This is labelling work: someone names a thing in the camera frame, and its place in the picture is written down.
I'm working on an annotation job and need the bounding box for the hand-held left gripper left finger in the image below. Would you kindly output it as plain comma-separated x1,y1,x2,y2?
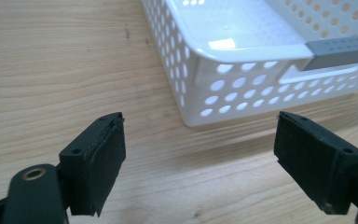
58,111,127,217

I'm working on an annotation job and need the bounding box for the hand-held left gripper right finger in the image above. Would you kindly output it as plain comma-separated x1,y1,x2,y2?
273,110,358,216

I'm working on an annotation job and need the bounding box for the white perforated plastic basket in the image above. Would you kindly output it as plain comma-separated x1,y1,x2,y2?
140,0,358,128

